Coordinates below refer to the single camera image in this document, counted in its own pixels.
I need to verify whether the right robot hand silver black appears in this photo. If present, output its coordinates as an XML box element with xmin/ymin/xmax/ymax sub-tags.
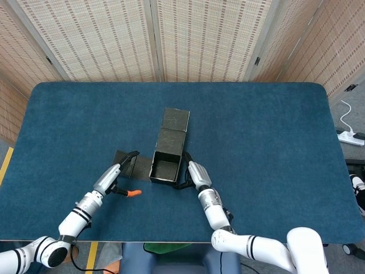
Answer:
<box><xmin>171</xmin><ymin>151</ymin><xmax>213</xmax><ymax>192</ymax></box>

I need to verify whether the left robot hand orange thumb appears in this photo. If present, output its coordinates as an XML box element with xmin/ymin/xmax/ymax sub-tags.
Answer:
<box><xmin>92</xmin><ymin>150</ymin><xmax>143</xmax><ymax>198</ymax></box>

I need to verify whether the dark cardboard folding box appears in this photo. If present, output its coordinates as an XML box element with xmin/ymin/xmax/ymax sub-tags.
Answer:
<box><xmin>113</xmin><ymin>107</ymin><xmax>191</xmax><ymax>185</ymax></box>

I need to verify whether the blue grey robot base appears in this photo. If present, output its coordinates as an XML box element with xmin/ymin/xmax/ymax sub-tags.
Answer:
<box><xmin>119</xmin><ymin>242</ymin><xmax>242</xmax><ymax>274</ymax></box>

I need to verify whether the yellow floor tape strip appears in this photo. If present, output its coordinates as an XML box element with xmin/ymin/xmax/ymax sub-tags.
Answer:
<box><xmin>84</xmin><ymin>241</ymin><xmax>99</xmax><ymax>274</ymax></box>
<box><xmin>0</xmin><ymin>147</ymin><xmax>14</xmax><ymax>186</ymax></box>

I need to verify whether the orange item on floor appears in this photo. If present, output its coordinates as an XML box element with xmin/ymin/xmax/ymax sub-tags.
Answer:
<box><xmin>104</xmin><ymin>261</ymin><xmax>122</xmax><ymax>274</ymax></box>

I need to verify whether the woven folding screen panel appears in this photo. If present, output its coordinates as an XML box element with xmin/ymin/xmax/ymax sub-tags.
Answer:
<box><xmin>17</xmin><ymin>0</ymin><xmax>159</xmax><ymax>83</ymax></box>
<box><xmin>0</xmin><ymin>0</ymin><xmax>69</xmax><ymax>99</ymax></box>
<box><xmin>149</xmin><ymin>0</ymin><xmax>282</xmax><ymax>83</ymax></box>
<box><xmin>248</xmin><ymin>0</ymin><xmax>365</xmax><ymax>99</ymax></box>
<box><xmin>0</xmin><ymin>75</ymin><xmax>29</xmax><ymax>143</ymax></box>
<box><xmin>327</xmin><ymin>54</ymin><xmax>365</xmax><ymax>105</ymax></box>

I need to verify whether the white power strip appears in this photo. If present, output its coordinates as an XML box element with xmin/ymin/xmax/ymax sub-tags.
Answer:
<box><xmin>337</xmin><ymin>128</ymin><xmax>365</xmax><ymax>147</ymax></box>

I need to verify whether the black and white shoe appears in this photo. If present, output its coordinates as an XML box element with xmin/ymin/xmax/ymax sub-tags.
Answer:
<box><xmin>350</xmin><ymin>173</ymin><xmax>365</xmax><ymax>216</ymax></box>

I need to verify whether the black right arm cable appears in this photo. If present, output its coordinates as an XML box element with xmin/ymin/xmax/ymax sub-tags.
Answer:
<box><xmin>219</xmin><ymin>191</ymin><xmax>236</xmax><ymax>232</ymax></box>

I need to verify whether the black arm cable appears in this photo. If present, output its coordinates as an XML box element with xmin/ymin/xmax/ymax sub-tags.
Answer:
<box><xmin>219</xmin><ymin>191</ymin><xmax>236</xmax><ymax>232</ymax></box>
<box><xmin>70</xmin><ymin>221</ymin><xmax>116</xmax><ymax>272</ymax></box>

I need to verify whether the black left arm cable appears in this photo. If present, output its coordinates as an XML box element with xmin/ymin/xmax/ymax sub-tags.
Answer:
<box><xmin>70</xmin><ymin>221</ymin><xmax>116</xmax><ymax>272</ymax></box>

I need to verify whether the white power cable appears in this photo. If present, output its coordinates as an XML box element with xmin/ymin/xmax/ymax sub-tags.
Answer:
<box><xmin>340</xmin><ymin>99</ymin><xmax>356</xmax><ymax>135</ymax></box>

